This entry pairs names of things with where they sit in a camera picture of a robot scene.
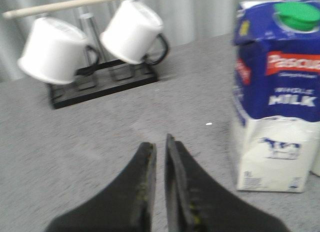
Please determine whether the wooden rack top bar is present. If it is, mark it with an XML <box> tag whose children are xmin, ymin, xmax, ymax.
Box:
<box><xmin>2</xmin><ymin>0</ymin><xmax>115</xmax><ymax>19</ymax></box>

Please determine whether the white mug black handle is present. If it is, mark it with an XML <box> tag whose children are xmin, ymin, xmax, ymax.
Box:
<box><xmin>17</xmin><ymin>16</ymin><xmax>100</xmax><ymax>85</ymax></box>
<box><xmin>100</xmin><ymin>0</ymin><xmax>169</xmax><ymax>65</ymax></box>

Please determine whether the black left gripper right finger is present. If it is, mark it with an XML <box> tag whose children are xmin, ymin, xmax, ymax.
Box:
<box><xmin>164</xmin><ymin>134</ymin><xmax>289</xmax><ymax>232</ymax></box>

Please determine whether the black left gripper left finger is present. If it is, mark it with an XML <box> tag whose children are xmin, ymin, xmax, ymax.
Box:
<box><xmin>46</xmin><ymin>142</ymin><xmax>157</xmax><ymax>232</ymax></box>

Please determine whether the black wire mug rack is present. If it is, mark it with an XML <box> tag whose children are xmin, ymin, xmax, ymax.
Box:
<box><xmin>46</xmin><ymin>13</ymin><xmax>159</xmax><ymax>110</ymax></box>

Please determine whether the white mug black handle left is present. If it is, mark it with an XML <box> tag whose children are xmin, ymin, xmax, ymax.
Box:
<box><xmin>17</xmin><ymin>16</ymin><xmax>100</xmax><ymax>85</ymax></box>

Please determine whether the white mug black handle right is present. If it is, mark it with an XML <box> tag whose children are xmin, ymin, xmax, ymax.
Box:
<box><xmin>100</xmin><ymin>0</ymin><xmax>169</xmax><ymax>65</ymax></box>

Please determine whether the blue white milk carton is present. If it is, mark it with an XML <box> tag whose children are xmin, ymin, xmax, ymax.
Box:
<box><xmin>231</xmin><ymin>0</ymin><xmax>320</xmax><ymax>193</ymax></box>

